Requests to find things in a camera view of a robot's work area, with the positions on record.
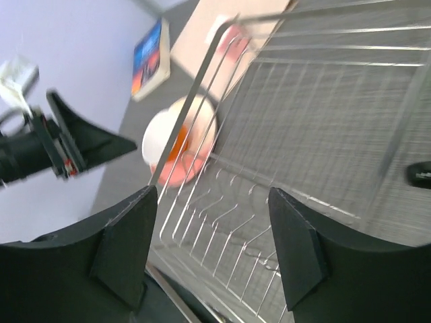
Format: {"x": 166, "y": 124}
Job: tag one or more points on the pink cube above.
{"x": 234, "y": 40}

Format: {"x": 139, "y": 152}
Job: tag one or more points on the brown cardboard sheet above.
{"x": 222, "y": 74}

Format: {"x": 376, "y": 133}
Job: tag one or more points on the grey mug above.
{"x": 419, "y": 174}

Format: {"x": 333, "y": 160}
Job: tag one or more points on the metal wire dish rack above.
{"x": 332, "y": 110}

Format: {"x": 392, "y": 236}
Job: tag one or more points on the pink cream plate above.
{"x": 183, "y": 170}

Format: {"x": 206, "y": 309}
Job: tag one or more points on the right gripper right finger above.
{"x": 333, "y": 273}

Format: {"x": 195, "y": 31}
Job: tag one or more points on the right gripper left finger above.
{"x": 91, "y": 271}

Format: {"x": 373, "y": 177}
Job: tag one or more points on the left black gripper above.
{"x": 67, "y": 144}

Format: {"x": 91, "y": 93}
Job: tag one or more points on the blue Jane Eyre book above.
{"x": 151, "y": 60}

